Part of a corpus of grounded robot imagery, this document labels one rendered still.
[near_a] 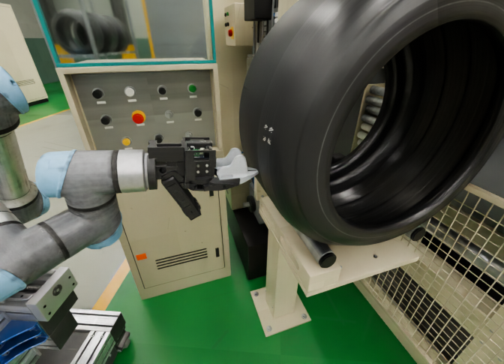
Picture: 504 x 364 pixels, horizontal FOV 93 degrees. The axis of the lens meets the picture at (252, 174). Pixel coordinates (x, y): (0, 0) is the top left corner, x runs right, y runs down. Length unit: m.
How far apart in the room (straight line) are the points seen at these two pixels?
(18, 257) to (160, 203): 0.83
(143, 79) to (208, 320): 1.25
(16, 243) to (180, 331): 1.19
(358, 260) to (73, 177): 0.70
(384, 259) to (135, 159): 0.70
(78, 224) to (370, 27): 0.53
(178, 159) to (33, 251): 0.25
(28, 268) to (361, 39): 0.56
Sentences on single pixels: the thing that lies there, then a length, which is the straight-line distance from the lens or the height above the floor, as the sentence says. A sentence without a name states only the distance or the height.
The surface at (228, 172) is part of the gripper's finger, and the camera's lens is 0.46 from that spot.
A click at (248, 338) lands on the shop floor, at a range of 1.51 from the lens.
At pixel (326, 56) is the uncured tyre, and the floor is 1.33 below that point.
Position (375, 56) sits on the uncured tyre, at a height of 1.33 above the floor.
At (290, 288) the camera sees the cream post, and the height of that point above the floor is 0.24.
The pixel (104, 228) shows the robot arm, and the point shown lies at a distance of 0.52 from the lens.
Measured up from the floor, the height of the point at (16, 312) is 0.62.
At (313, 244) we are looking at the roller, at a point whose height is 0.92.
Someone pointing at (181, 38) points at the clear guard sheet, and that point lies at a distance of 1.06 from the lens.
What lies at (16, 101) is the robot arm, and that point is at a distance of 0.76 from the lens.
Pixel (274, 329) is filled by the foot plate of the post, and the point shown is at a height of 0.01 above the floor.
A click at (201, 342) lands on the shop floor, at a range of 1.52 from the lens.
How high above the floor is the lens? 1.35
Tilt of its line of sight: 30 degrees down
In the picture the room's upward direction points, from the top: straight up
